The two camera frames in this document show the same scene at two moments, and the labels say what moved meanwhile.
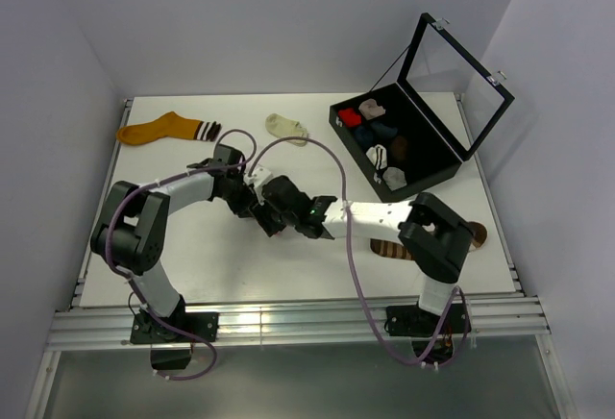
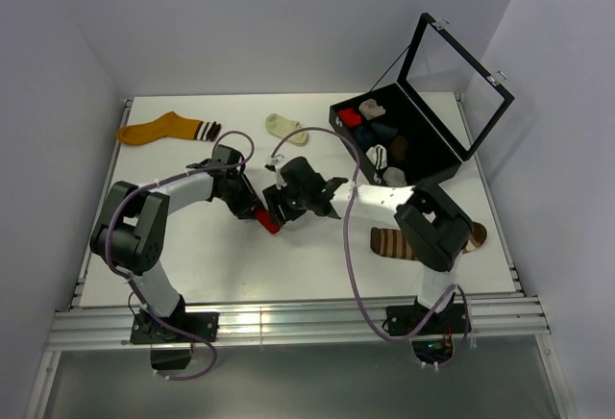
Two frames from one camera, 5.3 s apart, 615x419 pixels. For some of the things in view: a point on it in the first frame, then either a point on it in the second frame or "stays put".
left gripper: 240,209 stays put
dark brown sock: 400,147 stays put
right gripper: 269,225 → 276,197
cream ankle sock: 283,127 stays put
